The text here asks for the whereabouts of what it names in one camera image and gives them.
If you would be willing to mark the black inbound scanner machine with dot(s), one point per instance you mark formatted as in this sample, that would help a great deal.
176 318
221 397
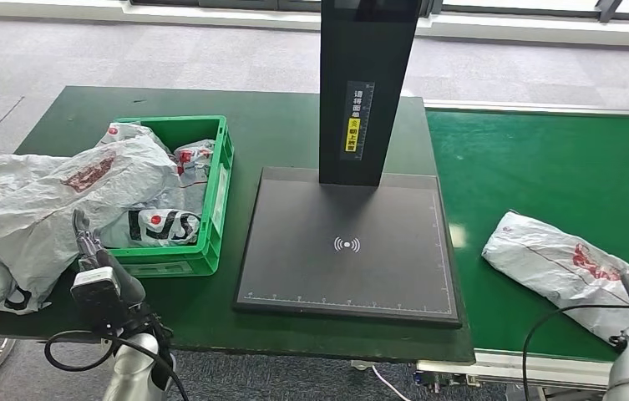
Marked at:
347 277

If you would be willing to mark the green conveyor belt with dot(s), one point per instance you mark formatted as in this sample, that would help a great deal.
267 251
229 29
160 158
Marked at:
541 166

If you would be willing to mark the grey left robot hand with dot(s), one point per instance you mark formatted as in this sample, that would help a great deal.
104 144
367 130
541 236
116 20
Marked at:
126 282

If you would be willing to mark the white bag black-red print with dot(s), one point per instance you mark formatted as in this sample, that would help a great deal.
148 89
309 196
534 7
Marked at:
159 227

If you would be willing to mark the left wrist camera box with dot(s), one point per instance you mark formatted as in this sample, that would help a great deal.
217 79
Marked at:
95 293

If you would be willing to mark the dark green table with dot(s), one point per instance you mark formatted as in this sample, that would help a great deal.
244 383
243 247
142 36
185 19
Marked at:
281 127

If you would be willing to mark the aluminium conveyor frame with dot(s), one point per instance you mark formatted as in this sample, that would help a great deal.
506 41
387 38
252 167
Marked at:
491 365

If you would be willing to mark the white crate label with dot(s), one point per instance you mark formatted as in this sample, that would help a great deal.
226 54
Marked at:
220 199

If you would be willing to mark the long white parcel bag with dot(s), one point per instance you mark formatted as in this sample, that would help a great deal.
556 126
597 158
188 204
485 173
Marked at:
552 260

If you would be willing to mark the black yellow scanner label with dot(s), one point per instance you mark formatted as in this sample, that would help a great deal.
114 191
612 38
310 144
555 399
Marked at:
357 122

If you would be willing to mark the white window ledge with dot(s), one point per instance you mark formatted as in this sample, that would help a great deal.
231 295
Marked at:
70 14

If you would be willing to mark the white parcel bag black letters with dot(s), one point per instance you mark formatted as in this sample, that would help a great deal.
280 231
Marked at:
18 301

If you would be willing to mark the grey-white parcel bag red print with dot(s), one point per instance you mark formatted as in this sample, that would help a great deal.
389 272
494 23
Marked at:
70 216

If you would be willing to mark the green plastic crate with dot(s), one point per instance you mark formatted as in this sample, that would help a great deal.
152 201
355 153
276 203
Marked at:
203 260

